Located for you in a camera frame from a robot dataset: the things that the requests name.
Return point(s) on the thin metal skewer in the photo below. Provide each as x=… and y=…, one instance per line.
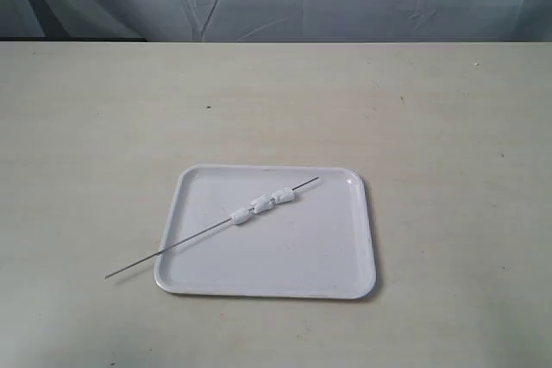
x=189, y=238

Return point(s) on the white marshmallow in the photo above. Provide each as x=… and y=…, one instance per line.
x=240, y=216
x=283, y=195
x=261, y=204

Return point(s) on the white rectangular plastic tray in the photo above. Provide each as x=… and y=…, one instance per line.
x=317, y=246

